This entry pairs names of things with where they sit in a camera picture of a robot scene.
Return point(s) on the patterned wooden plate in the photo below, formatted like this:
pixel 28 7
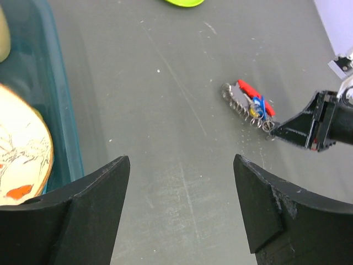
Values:
pixel 27 150

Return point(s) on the teal plastic basin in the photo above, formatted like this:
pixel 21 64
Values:
pixel 36 71

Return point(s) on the pale green mug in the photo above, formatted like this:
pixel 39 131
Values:
pixel 5 41

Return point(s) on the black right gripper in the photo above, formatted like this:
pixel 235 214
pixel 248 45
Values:
pixel 320 124

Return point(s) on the blue key tag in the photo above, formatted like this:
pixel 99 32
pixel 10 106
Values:
pixel 259 107

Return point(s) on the yellow key tag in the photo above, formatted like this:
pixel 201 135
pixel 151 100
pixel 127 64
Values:
pixel 253 113

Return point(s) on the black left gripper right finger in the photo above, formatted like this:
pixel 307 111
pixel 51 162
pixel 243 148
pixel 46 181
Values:
pixel 287 224

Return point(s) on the red-handled metal key holder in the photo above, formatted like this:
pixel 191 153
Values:
pixel 239 96

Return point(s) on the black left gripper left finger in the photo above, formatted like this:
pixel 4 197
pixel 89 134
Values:
pixel 74 224

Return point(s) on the lime green plate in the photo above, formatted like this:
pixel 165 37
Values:
pixel 185 3

